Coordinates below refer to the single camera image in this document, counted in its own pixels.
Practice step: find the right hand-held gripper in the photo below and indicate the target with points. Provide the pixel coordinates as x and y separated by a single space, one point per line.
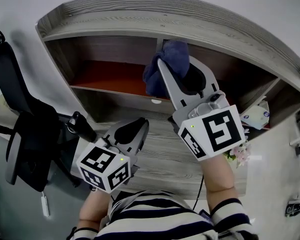
215 129

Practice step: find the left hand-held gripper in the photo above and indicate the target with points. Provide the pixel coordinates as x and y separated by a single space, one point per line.
100 159

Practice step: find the dark blue cloth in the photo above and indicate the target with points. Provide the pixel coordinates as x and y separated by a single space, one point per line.
175 56

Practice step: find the grey wooden shelf unit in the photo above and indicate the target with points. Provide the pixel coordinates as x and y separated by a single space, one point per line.
110 24

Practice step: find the person's right forearm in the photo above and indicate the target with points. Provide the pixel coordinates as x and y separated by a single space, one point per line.
218 181

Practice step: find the person's left forearm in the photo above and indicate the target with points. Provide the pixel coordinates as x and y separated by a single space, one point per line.
95 209

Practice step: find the dark shaker water bottle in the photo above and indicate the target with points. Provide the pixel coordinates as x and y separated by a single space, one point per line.
82 127

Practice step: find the white tissue pack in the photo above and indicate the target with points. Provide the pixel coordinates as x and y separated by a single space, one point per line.
256 115

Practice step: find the potted pink flowers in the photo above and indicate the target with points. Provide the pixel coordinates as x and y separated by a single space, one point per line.
240 151

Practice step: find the person's striped shirt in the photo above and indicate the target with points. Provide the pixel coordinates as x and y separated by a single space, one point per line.
152 219

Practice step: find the black office chair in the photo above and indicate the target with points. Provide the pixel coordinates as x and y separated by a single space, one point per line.
27 134

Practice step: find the white power strip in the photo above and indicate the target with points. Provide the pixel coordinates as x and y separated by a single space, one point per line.
45 205

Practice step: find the small blue device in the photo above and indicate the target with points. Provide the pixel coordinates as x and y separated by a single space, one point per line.
205 216

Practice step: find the black and white floor device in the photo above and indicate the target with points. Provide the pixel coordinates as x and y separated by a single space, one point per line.
296 208

